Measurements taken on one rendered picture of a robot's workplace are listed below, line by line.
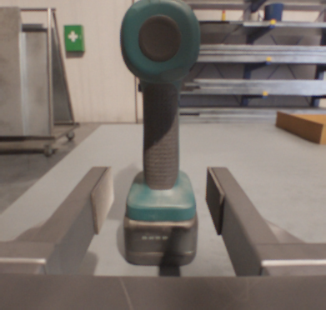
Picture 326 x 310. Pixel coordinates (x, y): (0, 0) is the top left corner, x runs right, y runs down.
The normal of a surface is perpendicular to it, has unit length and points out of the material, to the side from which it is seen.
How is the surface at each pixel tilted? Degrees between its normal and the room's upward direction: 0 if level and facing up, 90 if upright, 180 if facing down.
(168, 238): 90
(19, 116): 78
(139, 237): 90
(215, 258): 0
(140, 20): 90
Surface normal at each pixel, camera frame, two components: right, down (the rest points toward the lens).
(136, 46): -0.01, 0.28
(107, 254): 0.00, -0.96
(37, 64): 0.05, 0.07
